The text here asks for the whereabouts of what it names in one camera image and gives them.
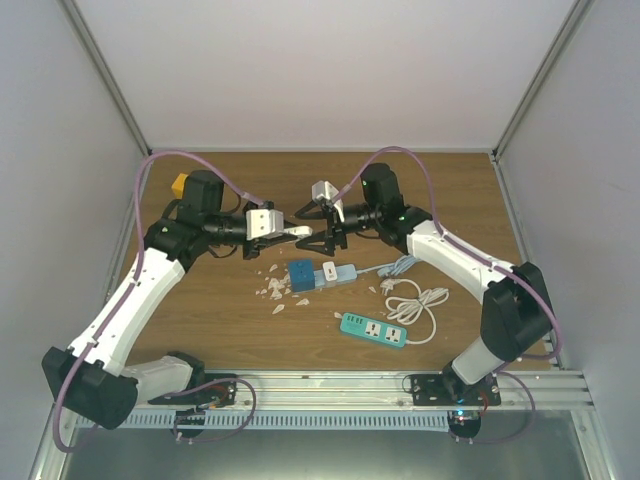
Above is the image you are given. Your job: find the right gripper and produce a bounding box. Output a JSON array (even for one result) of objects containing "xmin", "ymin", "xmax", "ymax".
[{"xmin": 296, "ymin": 199, "xmax": 382, "ymax": 255}]

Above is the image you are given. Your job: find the white cube adapter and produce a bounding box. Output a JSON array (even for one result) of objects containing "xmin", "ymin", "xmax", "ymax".
[{"xmin": 283, "ymin": 225, "xmax": 314, "ymax": 239}]

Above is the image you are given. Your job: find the yellow cube socket adapter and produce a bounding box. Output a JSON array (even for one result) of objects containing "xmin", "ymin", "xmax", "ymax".
[{"xmin": 171, "ymin": 173, "xmax": 188, "ymax": 199}]

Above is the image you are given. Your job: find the light blue power strip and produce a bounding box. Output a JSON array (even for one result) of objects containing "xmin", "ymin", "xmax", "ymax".
[{"xmin": 314, "ymin": 264, "xmax": 358, "ymax": 289}]

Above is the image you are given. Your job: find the teal power strip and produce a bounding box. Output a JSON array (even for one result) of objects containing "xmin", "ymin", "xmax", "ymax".
[{"xmin": 339, "ymin": 312, "xmax": 407, "ymax": 349}]

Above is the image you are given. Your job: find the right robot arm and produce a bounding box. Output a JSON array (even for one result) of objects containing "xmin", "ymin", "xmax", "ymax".
[{"xmin": 294, "ymin": 163, "xmax": 553, "ymax": 405}]

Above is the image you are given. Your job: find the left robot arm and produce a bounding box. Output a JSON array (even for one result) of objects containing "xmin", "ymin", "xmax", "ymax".
[{"xmin": 42, "ymin": 170, "xmax": 312, "ymax": 429}]

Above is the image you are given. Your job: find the blue cube adapter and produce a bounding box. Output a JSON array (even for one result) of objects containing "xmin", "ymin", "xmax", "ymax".
[{"xmin": 288, "ymin": 259, "xmax": 315, "ymax": 293}]

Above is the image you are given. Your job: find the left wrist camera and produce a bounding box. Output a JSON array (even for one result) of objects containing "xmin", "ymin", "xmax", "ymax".
[{"xmin": 245, "ymin": 208, "xmax": 285, "ymax": 241}]

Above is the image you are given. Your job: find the white power strip cable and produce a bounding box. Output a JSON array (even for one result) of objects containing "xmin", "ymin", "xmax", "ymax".
[{"xmin": 378, "ymin": 277, "xmax": 451, "ymax": 346}]

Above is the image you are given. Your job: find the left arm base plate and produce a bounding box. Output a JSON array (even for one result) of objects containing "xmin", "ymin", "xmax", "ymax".
[{"xmin": 148, "ymin": 372, "xmax": 238, "ymax": 408}]

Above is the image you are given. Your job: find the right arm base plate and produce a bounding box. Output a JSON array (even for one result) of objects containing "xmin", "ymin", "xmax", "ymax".
[{"xmin": 401, "ymin": 373, "xmax": 502, "ymax": 408}]

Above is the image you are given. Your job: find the slotted cable duct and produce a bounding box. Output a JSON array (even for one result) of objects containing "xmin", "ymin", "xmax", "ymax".
[{"xmin": 119, "ymin": 410, "xmax": 451, "ymax": 430}]

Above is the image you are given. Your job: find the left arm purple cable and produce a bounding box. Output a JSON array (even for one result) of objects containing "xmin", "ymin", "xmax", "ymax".
[{"xmin": 52, "ymin": 150, "xmax": 274, "ymax": 454}]

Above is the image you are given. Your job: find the aluminium rail frame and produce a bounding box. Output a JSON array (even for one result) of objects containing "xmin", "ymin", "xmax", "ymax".
[{"xmin": 30, "ymin": 1, "xmax": 619, "ymax": 479}]

